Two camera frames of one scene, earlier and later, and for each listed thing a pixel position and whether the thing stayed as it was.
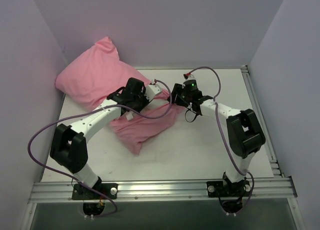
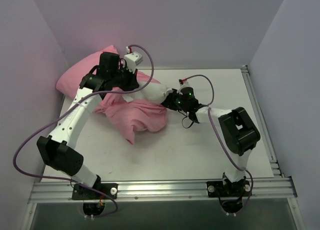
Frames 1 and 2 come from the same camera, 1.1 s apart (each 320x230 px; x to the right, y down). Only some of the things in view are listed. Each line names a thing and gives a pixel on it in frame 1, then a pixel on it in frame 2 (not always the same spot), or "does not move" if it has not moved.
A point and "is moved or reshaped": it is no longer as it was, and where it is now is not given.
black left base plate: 81,192 does not move
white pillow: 155,103 is moved or reshaped
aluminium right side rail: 267,141 does not move
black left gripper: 141,106 → 130,82
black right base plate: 226,188 does not move
